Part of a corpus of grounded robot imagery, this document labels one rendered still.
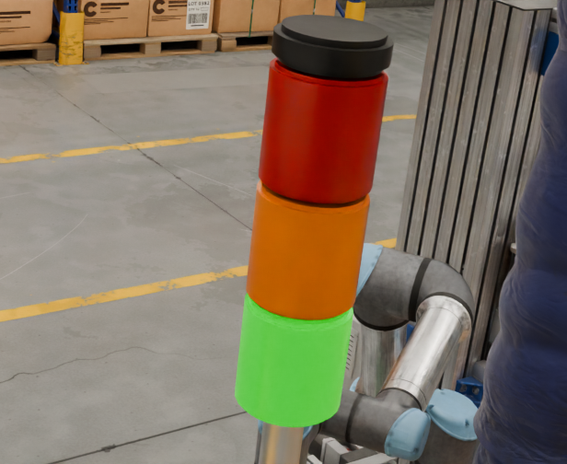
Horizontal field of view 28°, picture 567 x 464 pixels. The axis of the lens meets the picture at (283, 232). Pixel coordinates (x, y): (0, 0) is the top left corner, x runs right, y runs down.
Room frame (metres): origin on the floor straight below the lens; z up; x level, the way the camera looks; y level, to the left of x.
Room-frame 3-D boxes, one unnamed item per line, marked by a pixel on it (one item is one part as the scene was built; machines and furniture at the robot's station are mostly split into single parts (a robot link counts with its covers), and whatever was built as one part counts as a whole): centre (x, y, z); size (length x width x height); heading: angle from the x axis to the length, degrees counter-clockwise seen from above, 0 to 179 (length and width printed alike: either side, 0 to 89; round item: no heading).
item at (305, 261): (0.47, -0.01, 2.24); 0.05 x 0.05 x 0.05
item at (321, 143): (0.47, -0.01, 2.30); 0.05 x 0.05 x 0.05
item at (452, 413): (2.01, -0.37, 1.20); 0.13 x 0.12 x 0.14; 71
